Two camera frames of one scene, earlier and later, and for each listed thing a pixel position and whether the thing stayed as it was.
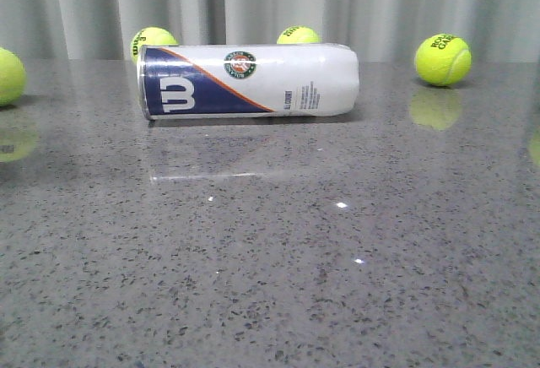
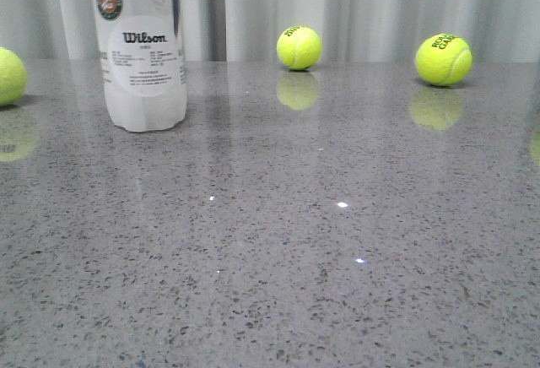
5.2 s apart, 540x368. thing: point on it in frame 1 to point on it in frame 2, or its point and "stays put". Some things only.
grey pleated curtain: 91,13 stays put
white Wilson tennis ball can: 209,81 to 139,21
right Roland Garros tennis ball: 443,60 stays put
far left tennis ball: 13,77 stays put
